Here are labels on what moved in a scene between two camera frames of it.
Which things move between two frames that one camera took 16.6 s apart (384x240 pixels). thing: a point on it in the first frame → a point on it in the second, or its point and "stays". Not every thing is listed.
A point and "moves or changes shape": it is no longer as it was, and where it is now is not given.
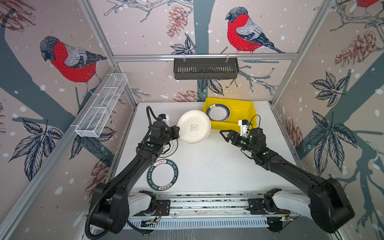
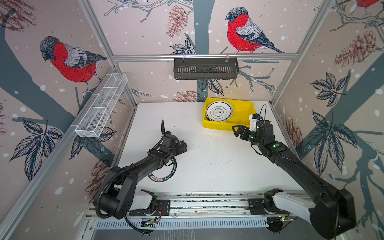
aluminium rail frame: [216, 205] stays
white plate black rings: [169, 149] moves or changes shape
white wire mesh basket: [93, 123] stays
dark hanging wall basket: [188, 70] stays
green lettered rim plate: [162, 174] moves or changes shape
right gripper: [231, 136] → [242, 127]
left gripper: [175, 132] → [180, 150]
